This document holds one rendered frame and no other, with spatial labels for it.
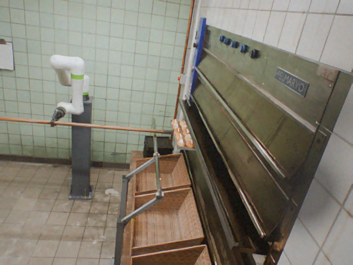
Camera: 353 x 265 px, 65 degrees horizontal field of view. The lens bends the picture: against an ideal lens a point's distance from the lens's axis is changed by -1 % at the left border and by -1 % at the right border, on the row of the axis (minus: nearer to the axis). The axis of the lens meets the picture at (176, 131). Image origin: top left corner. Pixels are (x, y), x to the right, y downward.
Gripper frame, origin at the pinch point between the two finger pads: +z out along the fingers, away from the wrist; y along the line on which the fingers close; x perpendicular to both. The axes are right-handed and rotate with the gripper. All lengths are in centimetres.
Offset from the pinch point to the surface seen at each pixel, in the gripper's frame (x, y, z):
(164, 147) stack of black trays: -100, 36, -38
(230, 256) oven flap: -119, 14, 121
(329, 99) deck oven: -117, -83, 148
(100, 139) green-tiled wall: -26, 77, -123
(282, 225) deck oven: -117, -36, 150
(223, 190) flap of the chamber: -109, -22, 111
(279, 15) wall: -118, -104, 101
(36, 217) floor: 26, 120, -19
